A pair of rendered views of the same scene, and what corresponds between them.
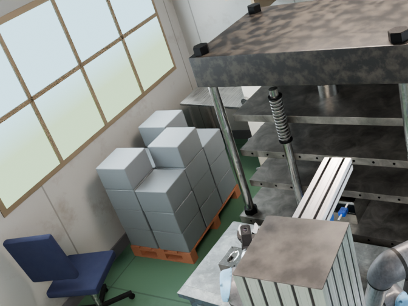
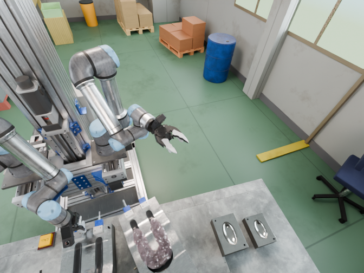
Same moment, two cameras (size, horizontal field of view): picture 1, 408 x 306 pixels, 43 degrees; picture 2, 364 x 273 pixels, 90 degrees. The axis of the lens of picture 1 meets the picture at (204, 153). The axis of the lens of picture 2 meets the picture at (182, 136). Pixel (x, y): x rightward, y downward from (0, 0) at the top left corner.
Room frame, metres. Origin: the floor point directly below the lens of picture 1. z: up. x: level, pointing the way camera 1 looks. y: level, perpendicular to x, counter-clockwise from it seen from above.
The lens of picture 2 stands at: (2.24, -0.51, 2.07)
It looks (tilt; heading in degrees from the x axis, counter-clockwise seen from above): 49 degrees down; 119
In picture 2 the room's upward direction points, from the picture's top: 4 degrees clockwise
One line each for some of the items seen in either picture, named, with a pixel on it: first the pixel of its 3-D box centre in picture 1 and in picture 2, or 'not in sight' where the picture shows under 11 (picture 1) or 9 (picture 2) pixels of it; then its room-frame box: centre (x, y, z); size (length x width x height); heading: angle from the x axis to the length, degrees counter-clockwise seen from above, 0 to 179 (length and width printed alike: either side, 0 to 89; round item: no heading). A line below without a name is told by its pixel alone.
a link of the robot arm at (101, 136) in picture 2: not in sight; (102, 130); (1.43, -0.09, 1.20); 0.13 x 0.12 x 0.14; 78
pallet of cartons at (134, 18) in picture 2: not in sight; (132, 11); (-2.22, 4.12, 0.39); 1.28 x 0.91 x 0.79; 142
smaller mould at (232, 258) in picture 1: (234, 260); (258, 229); (2.53, 0.04, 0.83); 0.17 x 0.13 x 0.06; 137
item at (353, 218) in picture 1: (348, 187); not in sight; (2.80, -0.84, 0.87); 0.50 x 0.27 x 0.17; 137
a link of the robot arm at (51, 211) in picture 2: not in sight; (52, 212); (1.63, -0.56, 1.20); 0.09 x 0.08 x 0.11; 7
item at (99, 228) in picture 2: not in sight; (99, 222); (1.69, -0.47, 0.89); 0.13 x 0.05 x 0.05; 137
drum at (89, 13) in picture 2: not in sight; (89, 13); (-3.32, 3.43, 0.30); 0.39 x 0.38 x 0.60; 142
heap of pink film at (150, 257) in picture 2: not in sight; (152, 241); (2.02, -0.38, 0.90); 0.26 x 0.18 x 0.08; 154
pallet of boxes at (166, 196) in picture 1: (173, 182); not in sight; (4.27, 0.36, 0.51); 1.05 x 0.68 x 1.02; 143
